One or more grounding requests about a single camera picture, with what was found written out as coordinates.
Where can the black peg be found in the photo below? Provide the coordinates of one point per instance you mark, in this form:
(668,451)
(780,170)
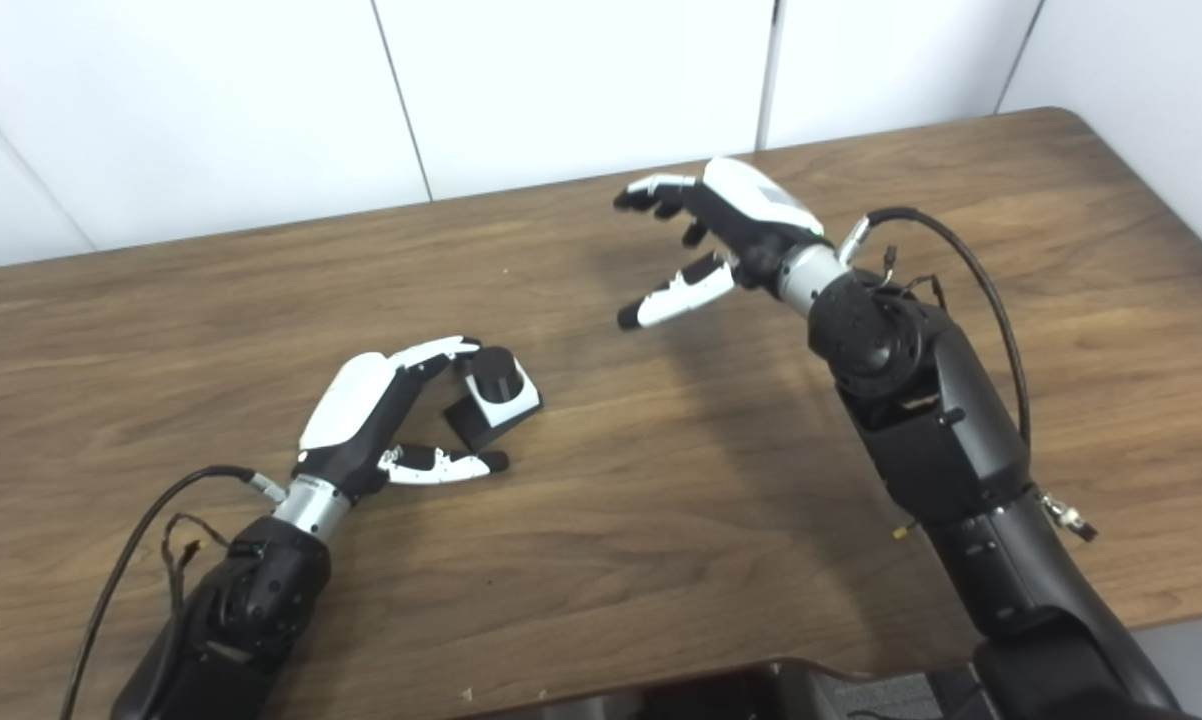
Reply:
(496,375)

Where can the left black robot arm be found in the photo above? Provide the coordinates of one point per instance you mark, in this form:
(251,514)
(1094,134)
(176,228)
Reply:
(231,620)

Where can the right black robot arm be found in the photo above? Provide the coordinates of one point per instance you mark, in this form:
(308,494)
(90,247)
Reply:
(941,430)

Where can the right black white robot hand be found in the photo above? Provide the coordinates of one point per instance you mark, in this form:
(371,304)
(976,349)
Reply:
(751,215)

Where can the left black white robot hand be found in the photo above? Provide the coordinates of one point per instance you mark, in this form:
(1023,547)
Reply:
(346,410)

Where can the dark robot torso edge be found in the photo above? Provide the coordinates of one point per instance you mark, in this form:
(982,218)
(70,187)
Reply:
(721,695)

